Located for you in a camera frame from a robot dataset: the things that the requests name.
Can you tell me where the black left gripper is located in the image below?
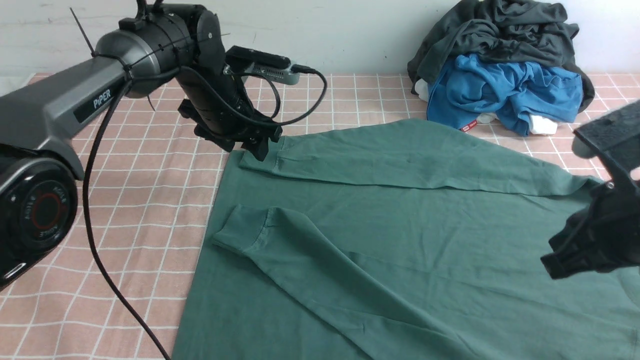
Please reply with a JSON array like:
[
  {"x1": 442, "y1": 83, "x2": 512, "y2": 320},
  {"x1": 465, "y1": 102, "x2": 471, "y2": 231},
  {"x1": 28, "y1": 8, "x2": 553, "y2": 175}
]
[{"x1": 177, "y1": 75, "x2": 282, "y2": 162}]

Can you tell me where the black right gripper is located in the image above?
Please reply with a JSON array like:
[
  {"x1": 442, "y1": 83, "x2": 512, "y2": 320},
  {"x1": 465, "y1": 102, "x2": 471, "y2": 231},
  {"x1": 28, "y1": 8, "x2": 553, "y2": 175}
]
[{"x1": 541, "y1": 100, "x2": 640, "y2": 280}]

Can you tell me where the green long-sleeved shirt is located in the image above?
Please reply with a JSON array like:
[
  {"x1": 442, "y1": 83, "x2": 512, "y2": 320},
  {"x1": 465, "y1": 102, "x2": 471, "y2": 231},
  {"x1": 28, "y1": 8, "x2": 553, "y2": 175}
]
[{"x1": 173, "y1": 119, "x2": 639, "y2": 360}]

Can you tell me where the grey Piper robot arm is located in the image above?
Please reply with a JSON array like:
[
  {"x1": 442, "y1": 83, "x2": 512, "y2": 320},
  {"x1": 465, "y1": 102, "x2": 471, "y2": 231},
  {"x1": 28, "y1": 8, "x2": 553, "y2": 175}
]
[{"x1": 1, "y1": 0, "x2": 639, "y2": 297}]

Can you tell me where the dark grey crumpled garment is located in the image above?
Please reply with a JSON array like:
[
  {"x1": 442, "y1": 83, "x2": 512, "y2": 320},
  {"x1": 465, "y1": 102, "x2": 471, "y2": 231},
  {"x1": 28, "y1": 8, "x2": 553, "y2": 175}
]
[{"x1": 407, "y1": 0, "x2": 595, "y2": 112}]

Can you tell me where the blue crumpled garment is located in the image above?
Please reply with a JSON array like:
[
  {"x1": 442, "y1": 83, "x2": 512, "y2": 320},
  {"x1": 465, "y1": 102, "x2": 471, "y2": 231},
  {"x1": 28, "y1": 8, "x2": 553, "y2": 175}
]
[{"x1": 426, "y1": 54, "x2": 585, "y2": 137}]

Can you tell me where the pink checkered tablecloth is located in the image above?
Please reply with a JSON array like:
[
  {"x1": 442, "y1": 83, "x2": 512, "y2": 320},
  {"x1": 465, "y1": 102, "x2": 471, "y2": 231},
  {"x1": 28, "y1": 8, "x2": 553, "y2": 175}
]
[{"x1": 0, "y1": 73, "x2": 639, "y2": 360}]

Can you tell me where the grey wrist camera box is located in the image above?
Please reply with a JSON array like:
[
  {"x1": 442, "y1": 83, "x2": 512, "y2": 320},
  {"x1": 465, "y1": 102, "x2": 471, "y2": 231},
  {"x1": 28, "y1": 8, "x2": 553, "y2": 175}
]
[{"x1": 225, "y1": 45, "x2": 300, "y2": 85}]

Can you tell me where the black camera cable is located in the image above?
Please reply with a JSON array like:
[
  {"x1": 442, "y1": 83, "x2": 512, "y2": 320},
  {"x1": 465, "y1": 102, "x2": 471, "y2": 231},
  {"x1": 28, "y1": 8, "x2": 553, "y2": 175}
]
[{"x1": 82, "y1": 64, "x2": 328, "y2": 360}]

